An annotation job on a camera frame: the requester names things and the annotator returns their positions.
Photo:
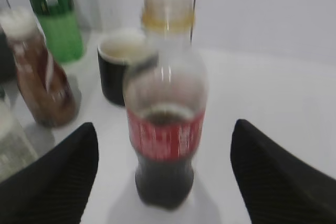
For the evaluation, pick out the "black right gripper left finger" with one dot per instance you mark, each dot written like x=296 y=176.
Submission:
x=56 y=187

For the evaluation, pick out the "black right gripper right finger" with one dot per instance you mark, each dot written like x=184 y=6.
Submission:
x=276 y=186

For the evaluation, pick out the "cola bottle red label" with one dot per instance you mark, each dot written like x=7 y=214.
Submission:
x=165 y=96

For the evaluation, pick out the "white milky drink bottle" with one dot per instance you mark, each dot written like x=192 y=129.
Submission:
x=16 y=150

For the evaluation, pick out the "brown coffee drink bottle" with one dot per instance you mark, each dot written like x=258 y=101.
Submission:
x=42 y=82

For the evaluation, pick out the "green soda bottle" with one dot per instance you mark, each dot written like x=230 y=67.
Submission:
x=60 y=26

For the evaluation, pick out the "black mug without visible handle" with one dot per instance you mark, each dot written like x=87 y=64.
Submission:
x=118 y=51

